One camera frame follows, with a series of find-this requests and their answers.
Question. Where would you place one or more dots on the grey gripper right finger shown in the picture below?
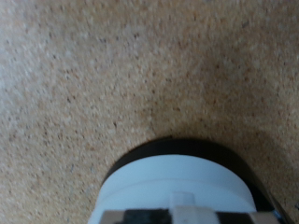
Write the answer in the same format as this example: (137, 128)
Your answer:
(243, 218)

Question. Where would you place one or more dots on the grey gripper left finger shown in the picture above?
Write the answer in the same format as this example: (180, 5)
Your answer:
(140, 217)

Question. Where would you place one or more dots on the white mug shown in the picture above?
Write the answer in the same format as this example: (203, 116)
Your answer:
(174, 180)

